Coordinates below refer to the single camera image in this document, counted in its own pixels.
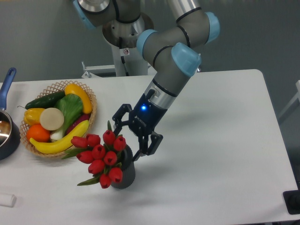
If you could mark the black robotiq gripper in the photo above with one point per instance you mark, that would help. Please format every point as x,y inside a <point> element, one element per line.
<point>142,121</point>

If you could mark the red tulip bouquet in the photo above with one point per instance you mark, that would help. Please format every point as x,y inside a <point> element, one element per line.
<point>102,154</point>

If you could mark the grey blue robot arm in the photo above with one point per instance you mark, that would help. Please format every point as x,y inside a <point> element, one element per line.
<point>171,53</point>

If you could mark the dark grey ribbed vase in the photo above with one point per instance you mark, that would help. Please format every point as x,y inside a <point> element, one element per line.
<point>128,169</point>

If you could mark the purple eggplant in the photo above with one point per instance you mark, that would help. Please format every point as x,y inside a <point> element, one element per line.
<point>80,119</point>

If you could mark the green bok choy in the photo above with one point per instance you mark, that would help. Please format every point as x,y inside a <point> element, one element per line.
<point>72,107</point>

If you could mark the beige round disc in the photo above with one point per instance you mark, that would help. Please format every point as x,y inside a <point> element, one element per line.
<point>51,119</point>

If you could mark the dark green cucumber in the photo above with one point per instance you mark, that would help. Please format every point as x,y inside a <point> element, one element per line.
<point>46,101</point>

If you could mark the long yellow banana squash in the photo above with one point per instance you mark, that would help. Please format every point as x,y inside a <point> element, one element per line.
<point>63,143</point>

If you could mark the orange fruit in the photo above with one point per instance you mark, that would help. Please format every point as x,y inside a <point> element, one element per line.
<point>38,133</point>

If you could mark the yellow bell pepper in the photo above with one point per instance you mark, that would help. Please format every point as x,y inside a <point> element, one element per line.
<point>32,116</point>

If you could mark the white cylinder roll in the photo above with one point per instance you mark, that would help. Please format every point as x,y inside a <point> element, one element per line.
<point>7,200</point>

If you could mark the white furniture piece right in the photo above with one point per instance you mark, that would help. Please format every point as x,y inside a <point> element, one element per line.
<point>291,106</point>

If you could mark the black device at table edge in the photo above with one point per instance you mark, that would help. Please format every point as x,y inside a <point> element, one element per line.
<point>292,201</point>

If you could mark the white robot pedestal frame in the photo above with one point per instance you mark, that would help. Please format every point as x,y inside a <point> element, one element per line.
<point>126,62</point>

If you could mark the blue handled dark saucepan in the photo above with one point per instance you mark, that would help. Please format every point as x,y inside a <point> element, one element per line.
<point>9,132</point>

